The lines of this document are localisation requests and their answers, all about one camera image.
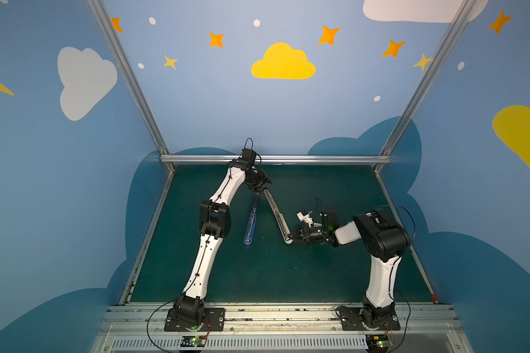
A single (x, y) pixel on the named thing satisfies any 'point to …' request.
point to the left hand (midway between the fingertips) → (271, 182)
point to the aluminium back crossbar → (277, 157)
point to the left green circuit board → (193, 340)
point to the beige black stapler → (279, 218)
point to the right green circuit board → (378, 342)
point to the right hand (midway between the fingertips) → (290, 238)
